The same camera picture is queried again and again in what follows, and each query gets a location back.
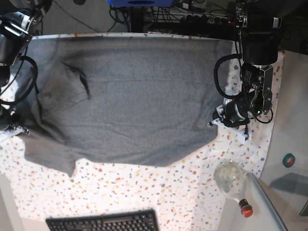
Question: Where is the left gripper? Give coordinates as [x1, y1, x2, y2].
[207, 104, 231, 128]

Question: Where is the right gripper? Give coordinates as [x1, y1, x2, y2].
[0, 114, 30, 139]

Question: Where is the grey t-shirt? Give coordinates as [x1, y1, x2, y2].
[15, 37, 232, 176]

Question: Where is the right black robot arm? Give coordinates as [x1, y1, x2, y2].
[0, 0, 52, 141]

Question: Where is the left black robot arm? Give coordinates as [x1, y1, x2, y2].
[214, 0, 282, 128]

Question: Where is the clear glass bottle red cap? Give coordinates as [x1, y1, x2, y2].
[214, 160, 253, 218]

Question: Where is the terrazzo pattern tablecloth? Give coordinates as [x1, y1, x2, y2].
[0, 34, 273, 231]

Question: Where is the green tape roll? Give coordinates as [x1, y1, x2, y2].
[282, 153, 295, 168]

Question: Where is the black keyboard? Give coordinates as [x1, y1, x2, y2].
[45, 210, 159, 231]

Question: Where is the blue box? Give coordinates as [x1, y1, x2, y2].
[107, 0, 179, 7]

